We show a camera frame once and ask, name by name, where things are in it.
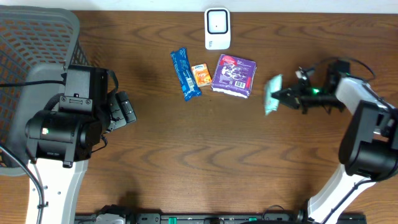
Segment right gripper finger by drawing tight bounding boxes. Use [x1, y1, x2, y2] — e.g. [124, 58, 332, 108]
[275, 88, 294, 95]
[271, 93, 300, 110]

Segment green tissue wipes pack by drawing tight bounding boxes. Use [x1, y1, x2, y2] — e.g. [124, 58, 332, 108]
[264, 74, 282, 116]

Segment pink purple liners pack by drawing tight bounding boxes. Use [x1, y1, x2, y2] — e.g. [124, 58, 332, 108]
[211, 54, 257, 98]

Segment blue Oreo cookie pack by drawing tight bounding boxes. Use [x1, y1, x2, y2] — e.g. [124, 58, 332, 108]
[170, 47, 201, 101]

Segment small orange box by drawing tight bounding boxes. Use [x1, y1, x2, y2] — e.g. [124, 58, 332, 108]
[191, 63, 212, 87]

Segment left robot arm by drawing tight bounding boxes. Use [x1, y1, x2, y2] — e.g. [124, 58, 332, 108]
[25, 91, 136, 223]

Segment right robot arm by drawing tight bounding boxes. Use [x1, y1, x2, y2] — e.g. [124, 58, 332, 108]
[264, 57, 397, 223]

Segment white barcode scanner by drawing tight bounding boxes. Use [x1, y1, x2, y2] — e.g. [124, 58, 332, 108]
[204, 7, 231, 50]

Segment grey plastic mesh basket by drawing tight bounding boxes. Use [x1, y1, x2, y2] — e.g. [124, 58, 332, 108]
[1, 6, 89, 162]

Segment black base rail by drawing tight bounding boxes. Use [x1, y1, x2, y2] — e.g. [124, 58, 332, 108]
[73, 212, 368, 224]

